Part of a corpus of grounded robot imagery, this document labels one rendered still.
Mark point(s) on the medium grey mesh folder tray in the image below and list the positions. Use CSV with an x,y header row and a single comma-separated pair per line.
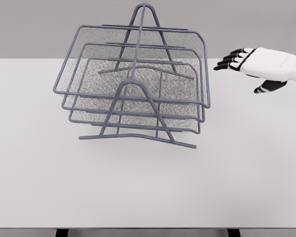
x,y
93,109

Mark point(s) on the small grey mesh folder tray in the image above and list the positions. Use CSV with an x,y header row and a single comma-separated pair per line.
x,y
135,121

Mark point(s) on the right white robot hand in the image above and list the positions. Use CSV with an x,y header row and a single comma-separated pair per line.
x,y
266,63

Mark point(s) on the large grey mesh folder tray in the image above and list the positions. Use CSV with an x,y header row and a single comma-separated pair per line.
x,y
93,39

